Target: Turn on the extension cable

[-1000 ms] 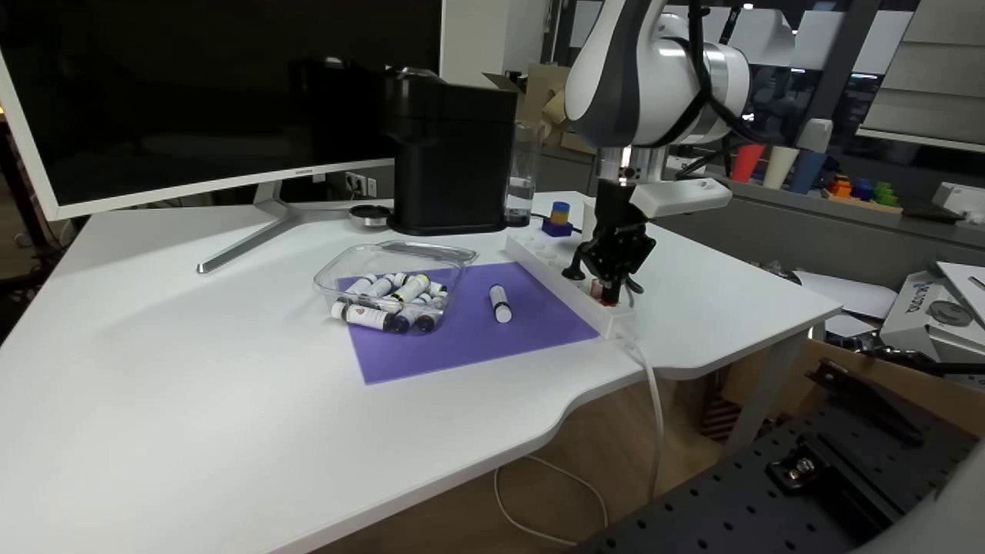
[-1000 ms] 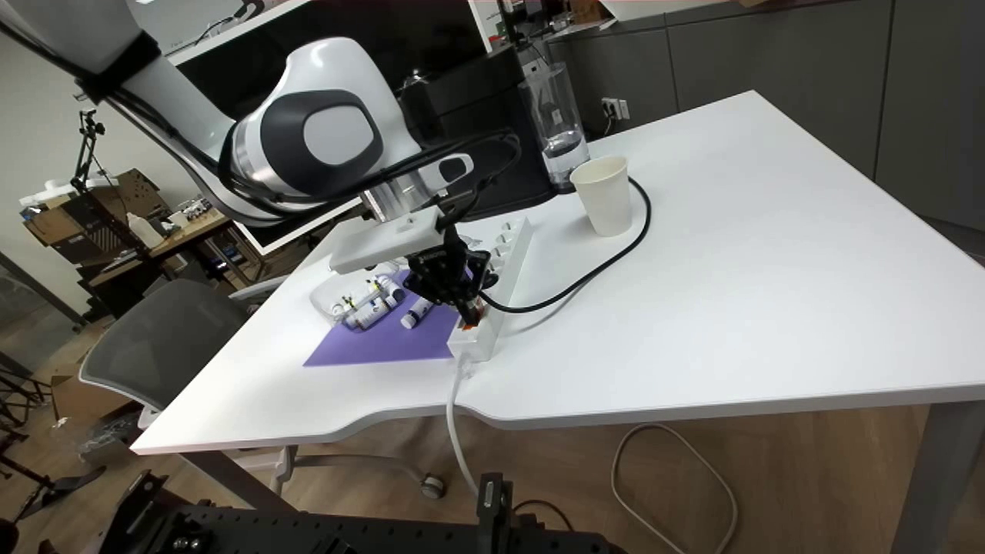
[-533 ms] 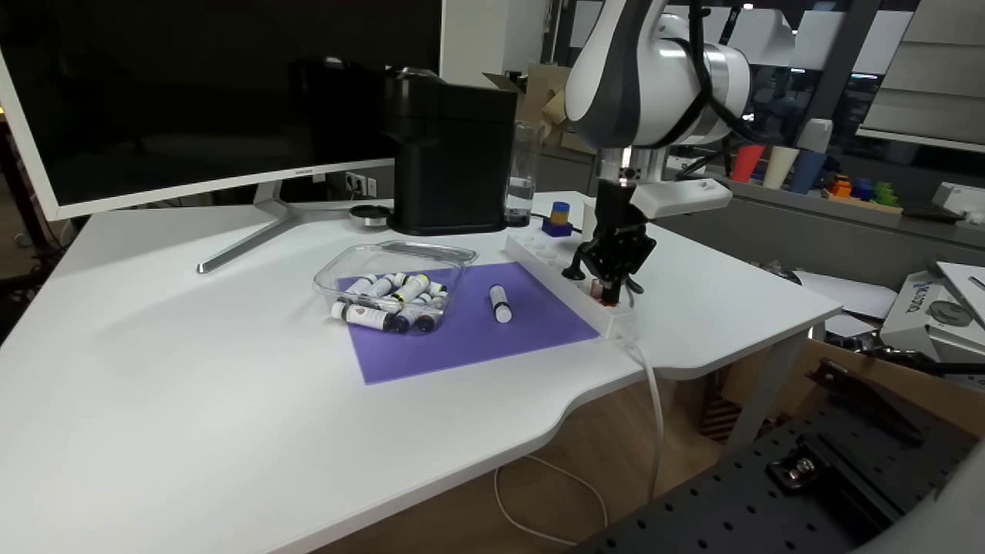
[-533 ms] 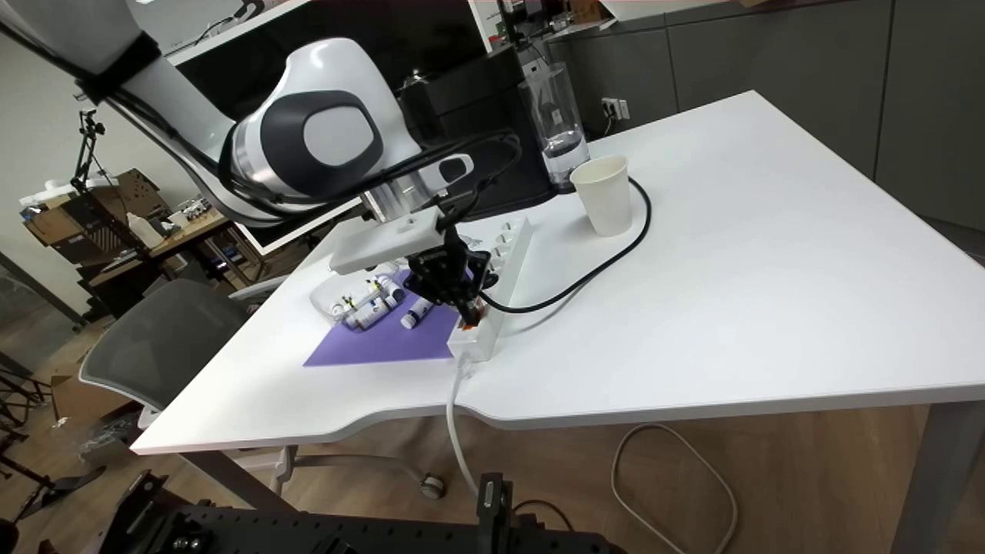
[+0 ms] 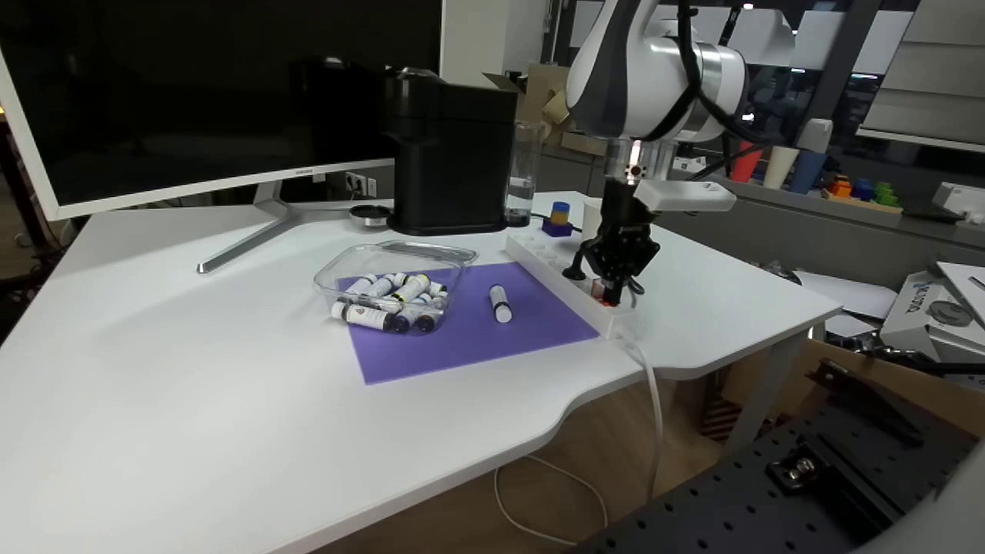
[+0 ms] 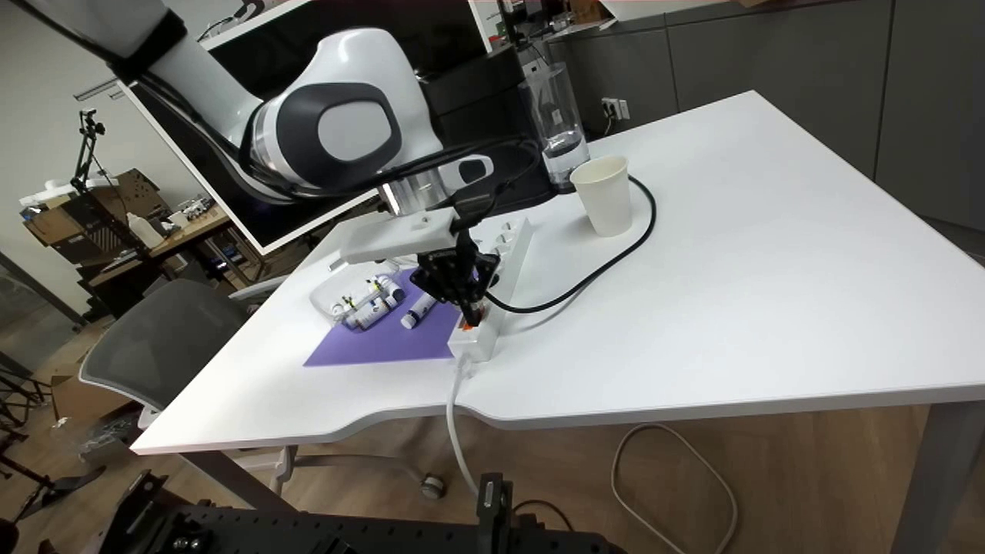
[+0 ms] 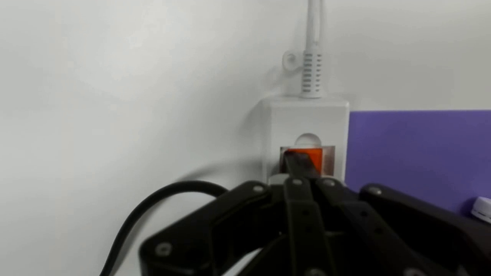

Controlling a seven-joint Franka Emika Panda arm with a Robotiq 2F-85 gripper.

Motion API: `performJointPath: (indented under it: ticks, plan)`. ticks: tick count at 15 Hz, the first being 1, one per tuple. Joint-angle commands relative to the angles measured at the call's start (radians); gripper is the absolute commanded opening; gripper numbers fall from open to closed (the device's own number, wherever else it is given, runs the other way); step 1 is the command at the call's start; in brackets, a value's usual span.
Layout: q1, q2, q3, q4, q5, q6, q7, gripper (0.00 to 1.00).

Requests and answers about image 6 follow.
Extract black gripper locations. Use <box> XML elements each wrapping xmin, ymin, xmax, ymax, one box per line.
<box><xmin>409</xmin><ymin>204</ymin><xmax>504</xmax><ymax>326</ymax></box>

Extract purple mat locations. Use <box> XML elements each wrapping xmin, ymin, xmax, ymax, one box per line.
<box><xmin>303</xmin><ymin>267</ymin><xmax>466</xmax><ymax>368</ymax></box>

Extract white paper cup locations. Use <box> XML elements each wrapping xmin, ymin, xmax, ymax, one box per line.
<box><xmin>570</xmin><ymin>153</ymin><xmax>639</xmax><ymax>236</ymax></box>

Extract black coffee machine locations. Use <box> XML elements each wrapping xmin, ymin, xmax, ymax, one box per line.
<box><xmin>418</xmin><ymin>55</ymin><xmax>559</xmax><ymax>210</ymax></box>

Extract clear water bottle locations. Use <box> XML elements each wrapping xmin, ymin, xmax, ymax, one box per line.
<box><xmin>517</xmin><ymin>39</ymin><xmax>596</xmax><ymax>195</ymax></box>

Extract wooden side desk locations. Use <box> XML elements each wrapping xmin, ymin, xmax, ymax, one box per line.
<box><xmin>82</xmin><ymin>201</ymin><xmax>242</xmax><ymax>301</ymax></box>

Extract grey office chair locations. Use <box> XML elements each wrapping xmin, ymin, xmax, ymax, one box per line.
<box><xmin>78</xmin><ymin>274</ymin><xmax>312</xmax><ymax>487</ymax></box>

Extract grey low cabinet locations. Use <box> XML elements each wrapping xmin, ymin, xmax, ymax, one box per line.
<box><xmin>565</xmin><ymin>0</ymin><xmax>985</xmax><ymax>235</ymax></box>

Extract grey table leg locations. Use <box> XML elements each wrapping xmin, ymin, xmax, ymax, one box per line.
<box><xmin>889</xmin><ymin>401</ymin><xmax>985</xmax><ymax>554</ymax></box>

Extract white power strip cable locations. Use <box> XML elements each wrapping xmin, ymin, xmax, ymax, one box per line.
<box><xmin>440</xmin><ymin>352</ymin><xmax>743</xmax><ymax>554</ymax></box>

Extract black plug with cable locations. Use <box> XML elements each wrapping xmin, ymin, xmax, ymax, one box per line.
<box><xmin>479</xmin><ymin>171</ymin><xmax>662</xmax><ymax>317</ymax></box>

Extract black camera tripod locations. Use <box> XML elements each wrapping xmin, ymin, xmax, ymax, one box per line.
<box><xmin>68</xmin><ymin>103</ymin><xmax>112</xmax><ymax>198</ymax></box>

